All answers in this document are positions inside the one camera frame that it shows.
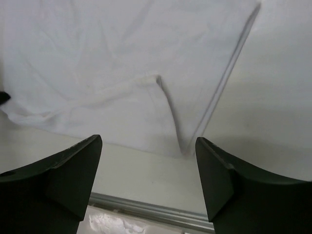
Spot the white front cover board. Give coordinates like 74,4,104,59
77,205,188,234

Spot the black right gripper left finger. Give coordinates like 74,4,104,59
0,135,102,234

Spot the white skirt cloth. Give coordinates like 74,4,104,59
0,0,260,156

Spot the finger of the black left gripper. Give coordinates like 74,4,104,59
0,91,11,105

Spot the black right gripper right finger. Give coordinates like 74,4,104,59
195,137,312,234

